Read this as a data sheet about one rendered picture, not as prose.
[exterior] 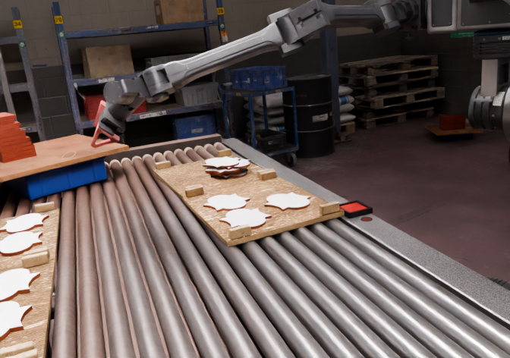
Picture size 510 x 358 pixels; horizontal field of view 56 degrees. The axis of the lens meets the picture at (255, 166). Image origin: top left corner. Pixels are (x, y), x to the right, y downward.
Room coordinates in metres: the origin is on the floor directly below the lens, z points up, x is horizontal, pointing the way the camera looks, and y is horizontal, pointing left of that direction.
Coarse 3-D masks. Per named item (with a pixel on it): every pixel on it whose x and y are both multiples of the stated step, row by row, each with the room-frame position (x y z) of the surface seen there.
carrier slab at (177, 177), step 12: (228, 156) 1.96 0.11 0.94; (168, 168) 1.85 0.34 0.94; (180, 168) 1.83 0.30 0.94; (192, 168) 1.82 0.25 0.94; (204, 168) 1.80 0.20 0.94; (252, 168) 1.74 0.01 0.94; (168, 180) 1.69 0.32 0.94; (180, 180) 1.68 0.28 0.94; (192, 180) 1.66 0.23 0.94; (204, 180) 1.65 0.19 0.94; (216, 180) 1.63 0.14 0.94; (228, 180) 1.62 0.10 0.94; (240, 180) 1.61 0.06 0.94; (252, 180) 1.59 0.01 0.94; (180, 192) 1.53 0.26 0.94; (204, 192) 1.51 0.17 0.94
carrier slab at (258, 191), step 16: (208, 192) 1.50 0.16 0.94; (224, 192) 1.49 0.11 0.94; (240, 192) 1.47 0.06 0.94; (256, 192) 1.46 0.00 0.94; (272, 192) 1.44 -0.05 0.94; (288, 192) 1.43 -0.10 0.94; (304, 192) 1.41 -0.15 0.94; (192, 208) 1.37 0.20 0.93; (208, 208) 1.35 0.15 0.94; (256, 208) 1.31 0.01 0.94; (272, 208) 1.30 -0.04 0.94; (208, 224) 1.23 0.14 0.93; (224, 224) 1.22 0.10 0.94; (272, 224) 1.18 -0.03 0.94; (288, 224) 1.17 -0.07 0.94; (304, 224) 1.18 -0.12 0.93; (224, 240) 1.12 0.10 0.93; (240, 240) 1.11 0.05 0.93
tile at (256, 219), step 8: (232, 216) 1.24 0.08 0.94; (240, 216) 1.24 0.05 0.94; (248, 216) 1.23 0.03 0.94; (256, 216) 1.23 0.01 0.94; (264, 216) 1.22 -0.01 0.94; (232, 224) 1.19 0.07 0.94; (240, 224) 1.18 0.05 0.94; (248, 224) 1.18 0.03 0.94; (256, 224) 1.17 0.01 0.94; (264, 224) 1.18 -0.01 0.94
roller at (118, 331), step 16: (96, 192) 1.68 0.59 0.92; (96, 208) 1.50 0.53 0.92; (96, 224) 1.36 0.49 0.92; (96, 240) 1.25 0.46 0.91; (112, 256) 1.12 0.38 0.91; (112, 272) 1.02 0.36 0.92; (112, 288) 0.95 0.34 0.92; (112, 304) 0.88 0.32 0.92; (112, 320) 0.82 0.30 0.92; (112, 336) 0.77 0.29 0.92; (128, 336) 0.77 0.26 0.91; (112, 352) 0.73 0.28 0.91; (128, 352) 0.72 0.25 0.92
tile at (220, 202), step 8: (208, 200) 1.40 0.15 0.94; (216, 200) 1.39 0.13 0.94; (224, 200) 1.38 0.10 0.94; (232, 200) 1.38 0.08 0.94; (240, 200) 1.37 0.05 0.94; (248, 200) 1.38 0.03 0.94; (216, 208) 1.32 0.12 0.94; (224, 208) 1.32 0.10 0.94; (232, 208) 1.31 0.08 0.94; (240, 208) 1.32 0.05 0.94
